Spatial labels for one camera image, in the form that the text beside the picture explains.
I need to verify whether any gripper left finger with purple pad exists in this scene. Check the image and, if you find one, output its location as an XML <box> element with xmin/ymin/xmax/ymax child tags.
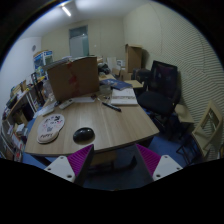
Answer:
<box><xmin>45</xmin><ymin>144</ymin><xmax>94</xmax><ymax>186</ymax></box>

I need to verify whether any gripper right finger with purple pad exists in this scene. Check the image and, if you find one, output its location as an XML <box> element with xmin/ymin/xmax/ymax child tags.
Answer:
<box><xmin>136</xmin><ymin>144</ymin><xmax>182</xmax><ymax>181</ymax></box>

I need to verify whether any black computer mouse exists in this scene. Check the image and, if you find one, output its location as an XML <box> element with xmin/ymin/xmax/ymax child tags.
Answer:
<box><xmin>73</xmin><ymin>127</ymin><xmax>95</xmax><ymax>142</ymax></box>

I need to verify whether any round cartoon mouse pad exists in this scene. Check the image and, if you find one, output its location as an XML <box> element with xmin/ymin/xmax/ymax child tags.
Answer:
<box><xmin>37</xmin><ymin>114</ymin><xmax>65</xmax><ymax>144</ymax></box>

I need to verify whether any wooden folding chair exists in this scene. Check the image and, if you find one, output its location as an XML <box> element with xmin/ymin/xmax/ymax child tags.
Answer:
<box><xmin>176</xmin><ymin>100</ymin><xmax>223</xmax><ymax>165</ymax></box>

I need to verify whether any white remote control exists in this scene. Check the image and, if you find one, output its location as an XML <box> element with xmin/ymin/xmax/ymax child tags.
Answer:
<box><xmin>59</xmin><ymin>99</ymin><xmax>74</xmax><ymax>110</ymax></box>

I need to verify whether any white paper sheet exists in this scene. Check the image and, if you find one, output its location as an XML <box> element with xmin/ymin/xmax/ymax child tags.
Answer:
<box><xmin>72</xmin><ymin>97</ymin><xmax>95</xmax><ymax>103</ymax></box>

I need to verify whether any black marker pen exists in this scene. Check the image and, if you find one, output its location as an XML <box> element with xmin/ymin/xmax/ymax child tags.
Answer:
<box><xmin>102</xmin><ymin>102</ymin><xmax>122</xmax><ymax>112</ymax></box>

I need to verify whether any black office chair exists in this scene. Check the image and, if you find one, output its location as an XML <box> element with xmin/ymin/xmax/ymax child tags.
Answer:
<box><xmin>137</xmin><ymin>61</ymin><xmax>181</xmax><ymax>127</ymax></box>

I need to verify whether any white book stack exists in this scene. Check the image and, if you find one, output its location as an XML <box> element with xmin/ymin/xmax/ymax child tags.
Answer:
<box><xmin>111</xmin><ymin>88</ymin><xmax>137</xmax><ymax>105</ymax></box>

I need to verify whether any shelf with clutter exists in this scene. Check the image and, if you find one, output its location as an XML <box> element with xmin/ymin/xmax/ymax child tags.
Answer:
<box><xmin>0</xmin><ymin>72</ymin><xmax>45</xmax><ymax>162</ymax></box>

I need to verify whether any large brown cardboard box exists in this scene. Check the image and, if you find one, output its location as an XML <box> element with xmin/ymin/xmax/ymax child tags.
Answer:
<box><xmin>48</xmin><ymin>57</ymin><xmax>99</xmax><ymax>102</ymax></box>

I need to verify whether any blue book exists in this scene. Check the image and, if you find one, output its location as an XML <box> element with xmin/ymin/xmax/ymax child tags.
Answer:
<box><xmin>100</xmin><ymin>79</ymin><xmax>132</xmax><ymax>90</ymax></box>

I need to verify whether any tall cardboard box background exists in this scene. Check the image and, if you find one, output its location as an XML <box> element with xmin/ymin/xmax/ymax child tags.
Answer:
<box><xmin>125</xmin><ymin>44</ymin><xmax>142</xmax><ymax>73</ymax></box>

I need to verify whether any grey door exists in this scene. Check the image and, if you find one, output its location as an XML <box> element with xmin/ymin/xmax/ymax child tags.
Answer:
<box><xmin>69</xmin><ymin>26</ymin><xmax>89</xmax><ymax>58</ymax></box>

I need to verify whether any ceiling light strip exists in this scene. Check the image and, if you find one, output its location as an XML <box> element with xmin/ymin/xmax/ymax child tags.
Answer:
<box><xmin>62</xmin><ymin>6</ymin><xmax>71</xmax><ymax>17</ymax></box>

